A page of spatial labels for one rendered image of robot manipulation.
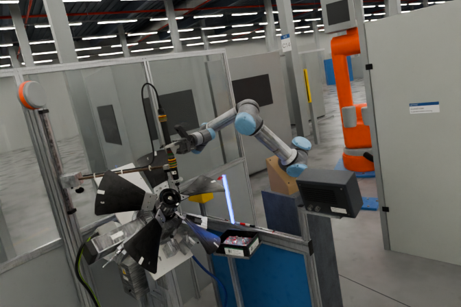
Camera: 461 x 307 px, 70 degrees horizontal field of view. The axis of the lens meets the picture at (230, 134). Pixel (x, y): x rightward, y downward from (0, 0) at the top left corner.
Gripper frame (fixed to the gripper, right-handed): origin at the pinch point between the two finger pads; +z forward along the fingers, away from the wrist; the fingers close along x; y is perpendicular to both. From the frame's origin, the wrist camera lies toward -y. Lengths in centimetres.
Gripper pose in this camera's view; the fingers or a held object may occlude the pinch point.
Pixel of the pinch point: (163, 146)
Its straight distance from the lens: 179.5
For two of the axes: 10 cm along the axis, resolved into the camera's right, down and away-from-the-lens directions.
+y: 1.9, 9.7, 1.7
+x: -7.1, 0.2, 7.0
